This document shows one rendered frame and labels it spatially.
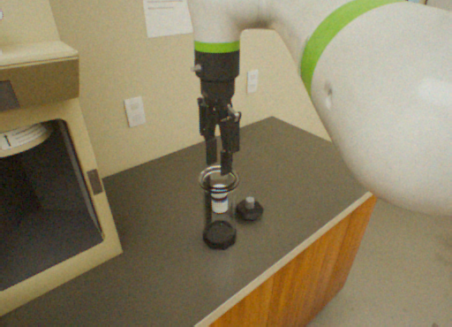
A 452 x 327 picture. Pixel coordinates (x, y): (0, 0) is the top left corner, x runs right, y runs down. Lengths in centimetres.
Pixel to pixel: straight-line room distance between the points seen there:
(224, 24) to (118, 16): 60
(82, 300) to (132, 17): 87
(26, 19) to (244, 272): 71
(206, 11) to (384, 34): 37
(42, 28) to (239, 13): 34
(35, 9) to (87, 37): 48
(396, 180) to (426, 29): 9
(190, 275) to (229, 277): 11
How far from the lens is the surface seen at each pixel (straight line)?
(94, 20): 107
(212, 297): 77
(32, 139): 68
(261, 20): 56
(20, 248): 92
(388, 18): 24
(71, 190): 91
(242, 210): 91
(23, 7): 60
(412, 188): 19
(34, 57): 49
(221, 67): 56
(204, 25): 55
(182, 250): 86
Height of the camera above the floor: 160
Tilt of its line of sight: 32 degrees down
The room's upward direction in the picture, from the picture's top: straight up
